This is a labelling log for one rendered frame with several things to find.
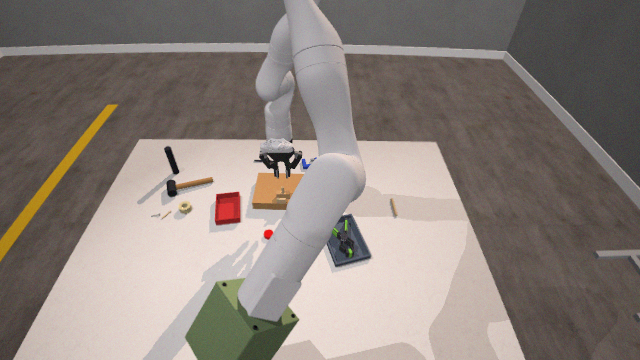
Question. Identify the tan hollow cylinder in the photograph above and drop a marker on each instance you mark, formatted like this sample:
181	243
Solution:
182	207

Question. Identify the black spring clamp with green grips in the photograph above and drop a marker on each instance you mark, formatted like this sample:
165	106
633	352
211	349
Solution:
344	239

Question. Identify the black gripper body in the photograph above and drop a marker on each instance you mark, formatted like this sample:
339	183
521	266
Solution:
280	155

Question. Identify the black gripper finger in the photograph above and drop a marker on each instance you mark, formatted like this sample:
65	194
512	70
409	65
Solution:
274	166
293	165

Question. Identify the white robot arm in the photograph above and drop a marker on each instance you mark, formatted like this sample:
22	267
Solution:
332	180

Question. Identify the wooden-handled black mallet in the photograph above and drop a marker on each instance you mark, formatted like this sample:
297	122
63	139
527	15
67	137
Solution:
172	187

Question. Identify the light wooden board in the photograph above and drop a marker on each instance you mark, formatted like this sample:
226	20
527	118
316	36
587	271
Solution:
266	187

